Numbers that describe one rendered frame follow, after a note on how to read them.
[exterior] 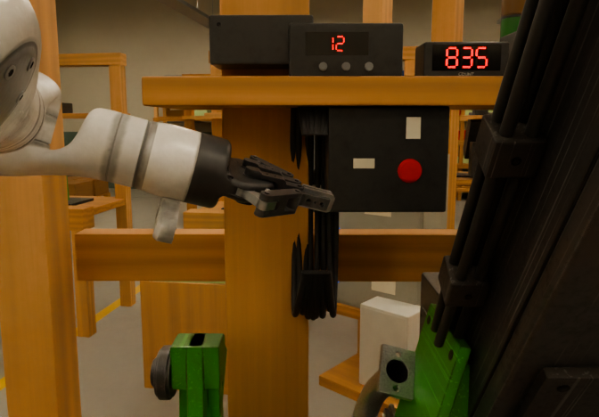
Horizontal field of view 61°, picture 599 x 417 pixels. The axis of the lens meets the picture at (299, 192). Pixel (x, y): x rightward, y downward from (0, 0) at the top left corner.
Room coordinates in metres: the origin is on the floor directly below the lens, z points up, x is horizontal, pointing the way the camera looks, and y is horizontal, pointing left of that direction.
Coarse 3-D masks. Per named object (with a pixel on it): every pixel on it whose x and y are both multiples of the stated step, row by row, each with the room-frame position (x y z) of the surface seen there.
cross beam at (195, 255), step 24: (96, 240) 0.92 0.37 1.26; (120, 240) 0.92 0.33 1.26; (144, 240) 0.92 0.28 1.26; (192, 240) 0.92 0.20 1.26; (216, 240) 0.92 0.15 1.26; (360, 240) 0.91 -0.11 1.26; (384, 240) 0.91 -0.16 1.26; (408, 240) 0.91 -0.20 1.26; (432, 240) 0.91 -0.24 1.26; (96, 264) 0.92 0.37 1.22; (120, 264) 0.92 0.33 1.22; (144, 264) 0.92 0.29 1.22; (168, 264) 0.92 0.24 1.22; (192, 264) 0.92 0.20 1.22; (216, 264) 0.92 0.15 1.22; (360, 264) 0.91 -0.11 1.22; (384, 264) 0.91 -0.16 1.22; (408, 264) 0.91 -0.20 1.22; (432, 264) 0.91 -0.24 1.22
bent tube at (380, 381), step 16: (384, 352) 0.55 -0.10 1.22; (400, 352) 0.56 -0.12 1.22; (384, 368) 0.54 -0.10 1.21; (400, 368) 0.56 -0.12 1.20; (368, 384) 0.58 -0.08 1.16; (384, 384) 0.53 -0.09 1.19; (400, 384) 0.53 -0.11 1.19; (368, 400) 0.59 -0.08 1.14; (384, 400) 0.59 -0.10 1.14; (352, 416) 0.61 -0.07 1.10; (368, 416) 0.60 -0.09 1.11
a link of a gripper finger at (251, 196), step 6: (240, 192) 0.51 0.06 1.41; (246, 192) 0.51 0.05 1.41; (252, 192) 0.50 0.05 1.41; (258, 192) 0.51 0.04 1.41; (246, 198) 0.50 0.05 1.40; (252, 198) 0.50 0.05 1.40; (258, 198) 0.50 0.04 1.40; (258, 204) 0.49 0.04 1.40; (264, 204) 0.49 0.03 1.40; (270, 204) 0.50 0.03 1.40; (264, 210) 0.49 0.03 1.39
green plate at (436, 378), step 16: (432, 304) 0.56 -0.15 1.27; (432, 336) 0.52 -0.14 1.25; (448, 336) 0.48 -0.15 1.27; (416, 352) 0.56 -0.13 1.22; (432, 352) 0.51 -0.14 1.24; (448, 352) 0.47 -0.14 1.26; (464, 352) 0.45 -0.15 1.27; (416, 368) 0.54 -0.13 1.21; (432, 368) 0.50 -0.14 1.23; (448, 368) 0.46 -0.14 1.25; (464, 368) 0.45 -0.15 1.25; (416, 384) 0.53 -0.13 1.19; (432, 384) 0.48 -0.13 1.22; (448, 384) 0.45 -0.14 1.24; (464, 384) 0.46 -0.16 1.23; (400, 400) 0.56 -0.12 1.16; (416, 400) 0.51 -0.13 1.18; (432, 400) 0.47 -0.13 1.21; (448, 400) 0.45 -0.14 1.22; (464, 400) 0.46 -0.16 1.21; (400, 416) 0.54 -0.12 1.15; (416, 416) 0.50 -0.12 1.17; (432, 416) 0.46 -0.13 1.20; (448, 416) 0.45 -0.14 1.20; (464, 416) 0.46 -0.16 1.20
